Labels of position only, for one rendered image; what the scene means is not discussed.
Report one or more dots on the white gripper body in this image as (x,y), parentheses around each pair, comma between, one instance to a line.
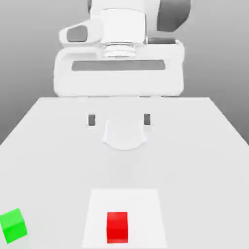
(118,81)

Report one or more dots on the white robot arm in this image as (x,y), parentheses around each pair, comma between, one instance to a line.
(124,23)

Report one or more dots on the small red cube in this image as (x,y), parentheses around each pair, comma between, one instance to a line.
(117,227)

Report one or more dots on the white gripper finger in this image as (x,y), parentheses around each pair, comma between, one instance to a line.
(147,119)
(91,120)

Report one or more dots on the small green cube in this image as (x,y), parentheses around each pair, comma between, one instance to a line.
(13,226)

